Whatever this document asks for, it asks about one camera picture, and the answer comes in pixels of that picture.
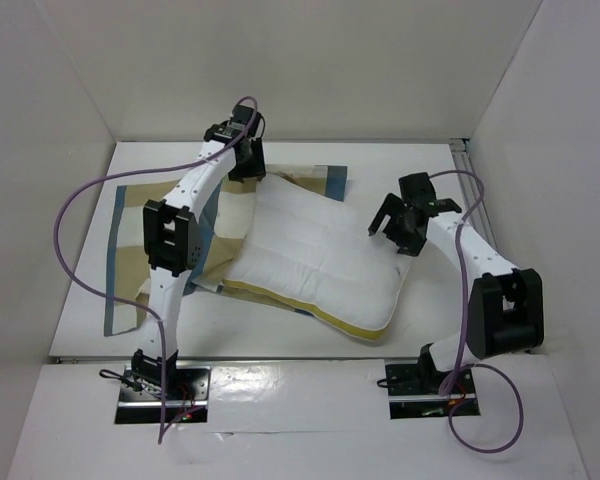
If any blue beige checked pillowcase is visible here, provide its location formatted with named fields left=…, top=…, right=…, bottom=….
left=106, top=164, right=355, bottom=334

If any white pillow yellow edge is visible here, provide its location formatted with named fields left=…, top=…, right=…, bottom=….
left=223, top=175, right=412, bottom=341

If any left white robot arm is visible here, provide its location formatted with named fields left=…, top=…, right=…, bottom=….
left=131, top=107, right=265, bottom=399

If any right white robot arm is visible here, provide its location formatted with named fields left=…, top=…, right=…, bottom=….
left=368, top=194, right=545, bottom=395

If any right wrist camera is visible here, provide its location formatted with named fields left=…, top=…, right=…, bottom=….
left=398, top=172, right=437, bottom=205

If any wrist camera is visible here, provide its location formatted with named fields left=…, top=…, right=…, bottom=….
left=230, top=104, right=260, bottom=126
left=398, top=172, right=437, bottom=205

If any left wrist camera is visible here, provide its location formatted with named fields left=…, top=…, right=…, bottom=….
left=230, top=104, right=260, bottom=126

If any aluminium frame rail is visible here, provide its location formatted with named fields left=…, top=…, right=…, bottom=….
left=449, top=137, right=531, bottom=351

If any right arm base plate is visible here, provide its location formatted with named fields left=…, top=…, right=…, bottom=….
left=376, top=363, right=481, bottom=420

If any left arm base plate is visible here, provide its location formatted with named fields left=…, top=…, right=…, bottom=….
left=114, top=365, right=211, bottom=425

